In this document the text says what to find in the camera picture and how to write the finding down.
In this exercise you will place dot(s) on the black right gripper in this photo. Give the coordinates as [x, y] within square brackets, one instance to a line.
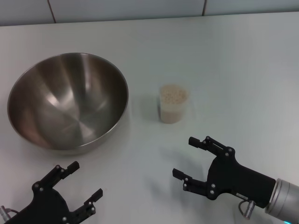
[233, 177]

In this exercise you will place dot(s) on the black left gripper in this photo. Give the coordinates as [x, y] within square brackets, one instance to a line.
[46, 207]

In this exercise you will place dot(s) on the stainless steel mixing bowl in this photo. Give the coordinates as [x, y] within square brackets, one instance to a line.
[70, 105]

